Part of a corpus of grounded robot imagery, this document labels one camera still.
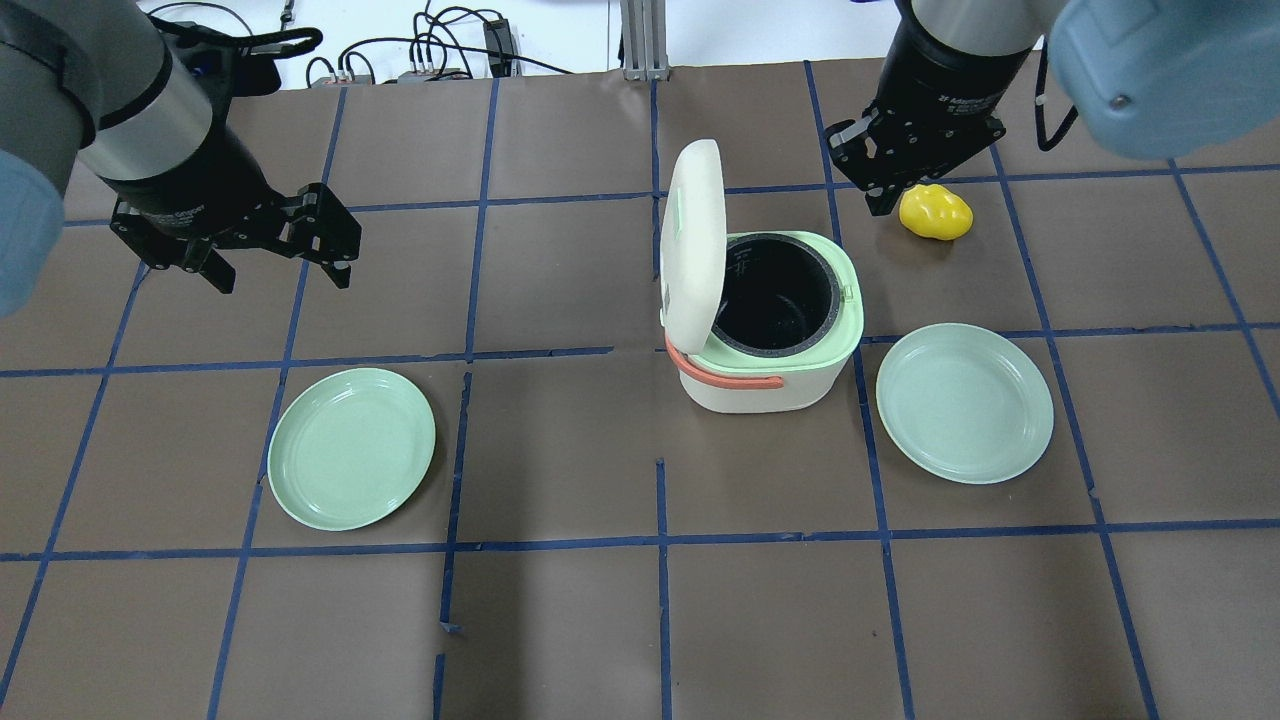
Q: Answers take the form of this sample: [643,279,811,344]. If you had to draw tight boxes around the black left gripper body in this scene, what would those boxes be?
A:
[108,129,362,274]

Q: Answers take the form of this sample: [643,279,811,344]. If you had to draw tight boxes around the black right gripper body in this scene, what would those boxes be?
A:
[824,26,1029,193]

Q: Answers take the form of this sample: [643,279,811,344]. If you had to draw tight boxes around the white rice cooker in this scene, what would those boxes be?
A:
[658,138,865,414]

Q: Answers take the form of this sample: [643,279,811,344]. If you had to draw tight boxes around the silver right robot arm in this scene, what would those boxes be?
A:
[824,1,1279,217]

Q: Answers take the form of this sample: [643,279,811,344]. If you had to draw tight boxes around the green plate near rice cooker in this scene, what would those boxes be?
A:
[876,323,1055,486]

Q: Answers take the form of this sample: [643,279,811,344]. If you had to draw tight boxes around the yellow plastic pepper toy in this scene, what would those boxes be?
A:
[897,184,974,242]

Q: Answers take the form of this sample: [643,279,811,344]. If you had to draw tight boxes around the green plate left side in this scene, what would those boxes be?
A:
[266,366,436,532]

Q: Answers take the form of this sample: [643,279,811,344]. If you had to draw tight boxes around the coiled black cables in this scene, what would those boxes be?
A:
[300,5,602,86]

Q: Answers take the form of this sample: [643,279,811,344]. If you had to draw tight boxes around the aluminium frame post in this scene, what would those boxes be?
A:
[620,1,671,82]

